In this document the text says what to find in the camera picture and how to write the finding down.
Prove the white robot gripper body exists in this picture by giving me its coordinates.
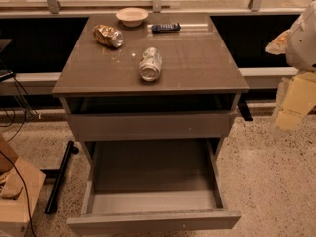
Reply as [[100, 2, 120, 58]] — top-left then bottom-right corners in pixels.
[[285, 0, 316, 72]]

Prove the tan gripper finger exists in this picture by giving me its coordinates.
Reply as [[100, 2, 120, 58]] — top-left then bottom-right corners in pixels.
[[265, 30, 291, 55], [270, 72, 316, 136]]

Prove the green white 7up can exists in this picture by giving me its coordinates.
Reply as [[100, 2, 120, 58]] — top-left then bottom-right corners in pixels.
[[139, 47, 162, 82]]

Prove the grey drawer cabinet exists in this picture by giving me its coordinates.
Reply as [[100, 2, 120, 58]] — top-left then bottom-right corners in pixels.
[[53, 13, 248, 159]]

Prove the crushed gold soda can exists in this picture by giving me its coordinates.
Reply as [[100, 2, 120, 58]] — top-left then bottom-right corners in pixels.
[[93, 25, 124, 48]]

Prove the open grey middle drawer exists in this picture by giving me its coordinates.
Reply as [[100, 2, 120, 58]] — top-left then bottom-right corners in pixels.
[[67, 139, 241, 235]]

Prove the dark blue snack bar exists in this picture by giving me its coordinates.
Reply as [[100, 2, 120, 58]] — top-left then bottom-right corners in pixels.
[[151, 23, 181, 34]]

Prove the beige ceramic bowl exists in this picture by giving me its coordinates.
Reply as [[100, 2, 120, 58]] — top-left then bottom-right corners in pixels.
[[116, 7, 148, 28]]

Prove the black metal floor bar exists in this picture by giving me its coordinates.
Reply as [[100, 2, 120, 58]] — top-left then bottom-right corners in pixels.
[[44, 141, 79, 214]]

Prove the black cable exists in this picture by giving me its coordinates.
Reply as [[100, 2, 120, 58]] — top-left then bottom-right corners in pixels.
[[0, 59, 39, 237]]

